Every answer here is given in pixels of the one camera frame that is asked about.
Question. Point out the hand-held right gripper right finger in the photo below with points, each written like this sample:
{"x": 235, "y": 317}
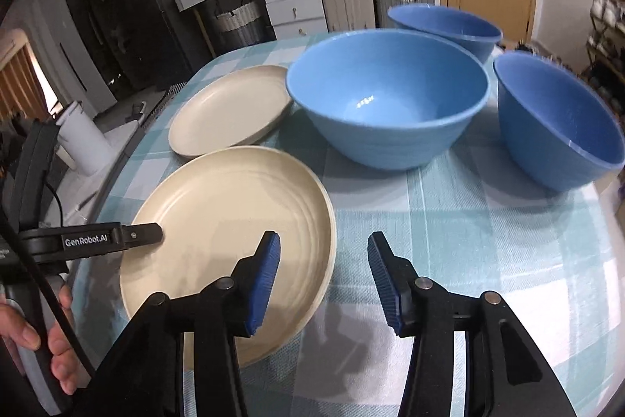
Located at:
{"x": 385, "y": 280}

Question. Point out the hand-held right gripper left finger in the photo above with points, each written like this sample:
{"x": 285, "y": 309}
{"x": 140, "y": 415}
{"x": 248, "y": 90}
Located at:
{"x": 266, "y": 285}

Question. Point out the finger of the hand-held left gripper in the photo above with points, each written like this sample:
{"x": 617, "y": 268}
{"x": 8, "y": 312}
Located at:
{"x": 141, "y": 235}

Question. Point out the cream plate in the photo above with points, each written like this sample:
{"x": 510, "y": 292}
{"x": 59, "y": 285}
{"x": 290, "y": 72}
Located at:
{"x": 224, "y": 202}
{"x": 229, "y": 109}

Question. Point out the blue bowl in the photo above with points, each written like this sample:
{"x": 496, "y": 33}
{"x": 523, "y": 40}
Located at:
{"x": 551, "y": 119}
{"x": 385, "y": 104}
{"x": 449, "y": 28}

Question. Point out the person's left hand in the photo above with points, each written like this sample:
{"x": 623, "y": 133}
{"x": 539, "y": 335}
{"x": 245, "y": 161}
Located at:
{"x": 66, "y": 348}

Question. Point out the white cylinder bin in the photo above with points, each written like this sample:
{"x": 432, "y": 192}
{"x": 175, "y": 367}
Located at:
{"x": 80, "y": 138}

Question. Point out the grey slipper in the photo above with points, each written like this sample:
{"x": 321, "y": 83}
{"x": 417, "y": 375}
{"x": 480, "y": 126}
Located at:
{"x": 137, "y": 109}

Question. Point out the brown curtain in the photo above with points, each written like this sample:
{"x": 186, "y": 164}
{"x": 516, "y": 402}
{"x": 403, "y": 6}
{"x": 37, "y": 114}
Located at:
{"x": 19, "y": 80}

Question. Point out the black refrigerator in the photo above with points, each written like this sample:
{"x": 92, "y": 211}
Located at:
{"x": 141, "y": 6}

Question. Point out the woven laundry basket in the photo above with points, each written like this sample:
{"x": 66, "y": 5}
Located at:
{"x": 239, "y": 23}

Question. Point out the tall black cabinet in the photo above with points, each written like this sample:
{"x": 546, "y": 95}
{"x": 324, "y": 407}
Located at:
{"x": 83, "y": 6}

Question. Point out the shoe rack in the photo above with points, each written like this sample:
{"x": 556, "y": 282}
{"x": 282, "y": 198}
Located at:
{"x": 605, "y": 31}

